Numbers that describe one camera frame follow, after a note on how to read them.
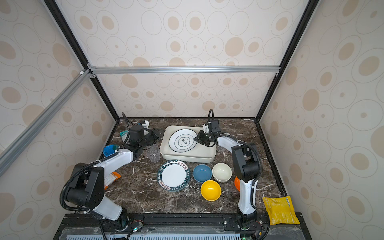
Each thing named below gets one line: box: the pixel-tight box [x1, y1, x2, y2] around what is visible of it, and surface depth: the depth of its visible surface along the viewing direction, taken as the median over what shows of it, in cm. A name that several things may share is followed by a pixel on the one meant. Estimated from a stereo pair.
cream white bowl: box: [212, 162, 233, 183], surface depth 89 cm
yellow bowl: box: [200, 180, 222, 202], surface depth 83 cm
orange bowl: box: [234, 176, 241, 192], surface depth 84 cm
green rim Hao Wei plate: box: [157, 159, 191, 192], surface depth 91 cm
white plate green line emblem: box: [168, 128, 198, 153], surface depth 100 cm
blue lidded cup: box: [102, 144, 120, 157], surface depth 91 cm
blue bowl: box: [192, 164, 213, 183], surface depth 91 cm
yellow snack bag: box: [262, 196, 301, 226], surface depth 77 cm
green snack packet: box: [119, 130, 129, 142], surface depth 110 cm
